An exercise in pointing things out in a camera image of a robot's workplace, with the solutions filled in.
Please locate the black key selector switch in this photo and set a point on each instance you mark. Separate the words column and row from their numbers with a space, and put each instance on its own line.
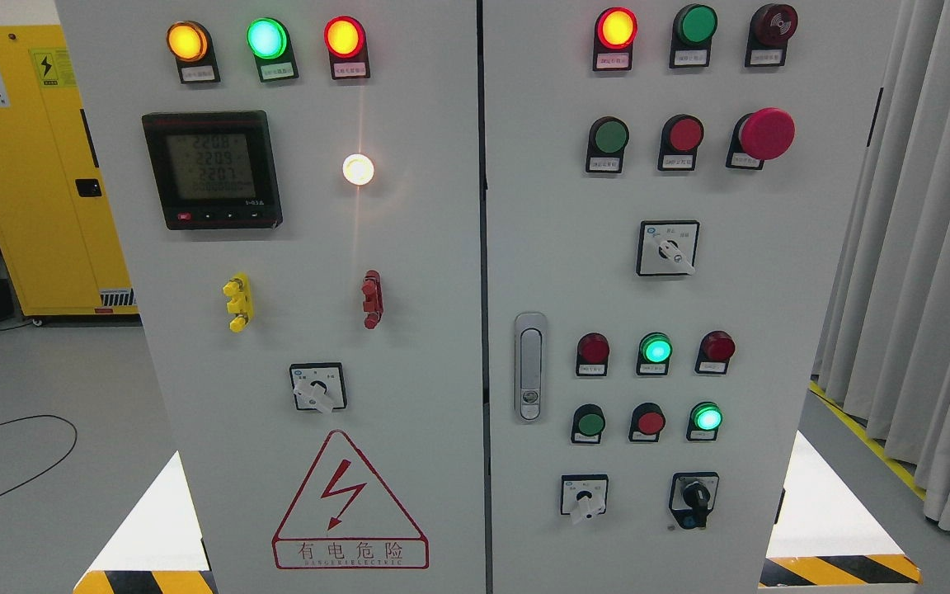
column 692, row 498

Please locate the white rotary switch right upper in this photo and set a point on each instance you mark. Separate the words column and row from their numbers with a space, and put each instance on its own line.
column 667, row 247

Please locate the red buzzer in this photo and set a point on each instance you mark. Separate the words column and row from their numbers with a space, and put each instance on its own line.
column 770, row 29

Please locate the dark red indicator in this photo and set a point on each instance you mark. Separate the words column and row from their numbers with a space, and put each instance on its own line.
column 592, row 356
column 714, row 353

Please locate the red indicator light top left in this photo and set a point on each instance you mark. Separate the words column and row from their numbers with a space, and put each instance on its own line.
column 347, row 48

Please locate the white rotary light switch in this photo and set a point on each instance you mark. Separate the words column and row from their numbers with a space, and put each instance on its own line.
column 318, row 386

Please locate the red push button upper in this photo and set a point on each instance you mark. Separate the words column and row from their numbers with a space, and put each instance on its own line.
column 680, row 138

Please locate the red terminal post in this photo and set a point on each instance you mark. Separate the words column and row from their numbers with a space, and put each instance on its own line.
column 372, row 304

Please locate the red push button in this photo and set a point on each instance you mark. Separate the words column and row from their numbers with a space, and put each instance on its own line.
column 647, row 423
column 680, row 138

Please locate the red emergency stop button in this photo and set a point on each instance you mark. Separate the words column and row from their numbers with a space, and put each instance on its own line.
column 760, row 136

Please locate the small clear lamp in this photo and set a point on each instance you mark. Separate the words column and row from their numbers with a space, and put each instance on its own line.
column 358, row 169

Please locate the green indicator light top left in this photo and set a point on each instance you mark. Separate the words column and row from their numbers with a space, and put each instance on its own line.
column 271, row 48

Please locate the lit green push button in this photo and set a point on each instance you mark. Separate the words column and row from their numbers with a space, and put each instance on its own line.
column 705, row 420

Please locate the green indicator top right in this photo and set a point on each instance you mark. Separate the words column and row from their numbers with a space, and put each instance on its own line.
column 692, row 35

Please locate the dark red indicator left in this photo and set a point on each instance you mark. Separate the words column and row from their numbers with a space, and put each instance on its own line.
column 592, row 356

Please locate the black digital power meter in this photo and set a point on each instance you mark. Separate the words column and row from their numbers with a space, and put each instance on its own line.
column 214, row 170

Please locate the lit green indicator middle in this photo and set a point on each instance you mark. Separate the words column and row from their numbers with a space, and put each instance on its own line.
column 653, row 355

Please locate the dark red indicator right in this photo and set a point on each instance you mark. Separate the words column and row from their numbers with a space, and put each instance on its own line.
column 714, row 353

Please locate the green push button upper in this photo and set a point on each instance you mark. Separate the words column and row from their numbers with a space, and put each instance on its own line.
column 607, row 139

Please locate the grey curtain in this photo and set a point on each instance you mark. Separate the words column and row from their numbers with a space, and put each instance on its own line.
column 885, row 346

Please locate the red push button lower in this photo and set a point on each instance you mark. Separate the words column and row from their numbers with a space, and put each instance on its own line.
column 647, row 423

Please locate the yellow indicator light top left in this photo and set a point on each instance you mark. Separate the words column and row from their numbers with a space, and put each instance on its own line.
column 193, row 50

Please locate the yellow safety cabinet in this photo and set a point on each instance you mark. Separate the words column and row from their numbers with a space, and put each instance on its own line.
column 57, row 234

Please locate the red electric danger sticker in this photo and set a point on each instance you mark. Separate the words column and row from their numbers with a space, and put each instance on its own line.
column 345, row 517

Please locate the yellow terminal post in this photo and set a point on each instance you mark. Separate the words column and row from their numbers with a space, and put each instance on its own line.
column 240, row 305

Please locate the silver door lock handle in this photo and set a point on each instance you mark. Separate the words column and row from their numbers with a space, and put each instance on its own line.
column 529, row 330

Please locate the lit red indicator right door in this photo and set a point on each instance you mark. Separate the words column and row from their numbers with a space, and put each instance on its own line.
column 613, row 36

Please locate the green push button lower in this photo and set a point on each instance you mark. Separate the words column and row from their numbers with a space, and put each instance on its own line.
column 587, row 424

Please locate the grey electrical cabinet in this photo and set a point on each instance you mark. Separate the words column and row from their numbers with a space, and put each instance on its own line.
column 476, row 117

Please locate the white rotary switch lower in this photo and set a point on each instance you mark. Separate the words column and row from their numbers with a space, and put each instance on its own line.
column 583, row 497

